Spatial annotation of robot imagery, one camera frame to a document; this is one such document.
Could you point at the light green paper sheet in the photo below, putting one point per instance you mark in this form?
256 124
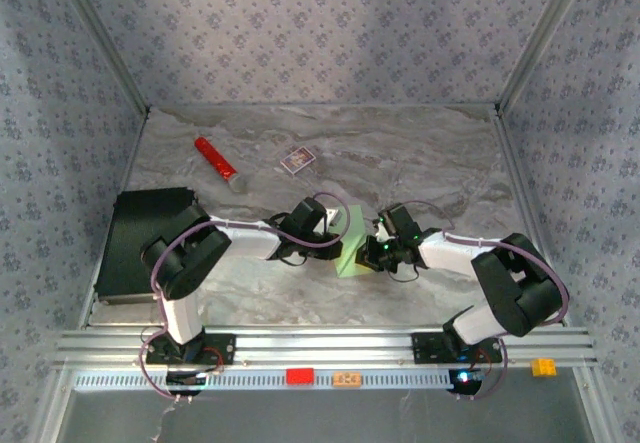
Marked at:
352 233

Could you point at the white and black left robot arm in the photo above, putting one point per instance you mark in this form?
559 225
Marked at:
250 240

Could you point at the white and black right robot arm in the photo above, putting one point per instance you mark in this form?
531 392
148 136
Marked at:
445 255

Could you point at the small purple card box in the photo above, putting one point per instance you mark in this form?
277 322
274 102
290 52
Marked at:
298 158

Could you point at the orange tag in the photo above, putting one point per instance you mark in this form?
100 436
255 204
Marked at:
347 379

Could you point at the red block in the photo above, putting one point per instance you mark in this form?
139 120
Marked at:
300 377

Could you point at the red tube with grey cap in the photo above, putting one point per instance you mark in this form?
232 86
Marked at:
215 158

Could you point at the yellow toy brick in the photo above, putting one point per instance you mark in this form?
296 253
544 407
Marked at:
543 367

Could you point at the black case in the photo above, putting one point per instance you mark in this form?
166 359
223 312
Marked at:
125 243

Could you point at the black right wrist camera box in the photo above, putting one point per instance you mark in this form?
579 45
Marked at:
400 223

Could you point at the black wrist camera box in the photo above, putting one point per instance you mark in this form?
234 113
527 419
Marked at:
400 223
307 215

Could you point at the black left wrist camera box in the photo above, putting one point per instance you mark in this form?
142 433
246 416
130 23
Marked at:
307 215

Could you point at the aluminium mounting rail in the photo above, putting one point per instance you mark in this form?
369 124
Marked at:
325 348

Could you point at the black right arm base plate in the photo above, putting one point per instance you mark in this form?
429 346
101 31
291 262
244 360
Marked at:
425 349

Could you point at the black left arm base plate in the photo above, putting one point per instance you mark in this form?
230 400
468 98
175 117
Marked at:
222 350

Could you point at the aluminium frame post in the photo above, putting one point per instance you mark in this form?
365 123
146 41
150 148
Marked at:
541 38

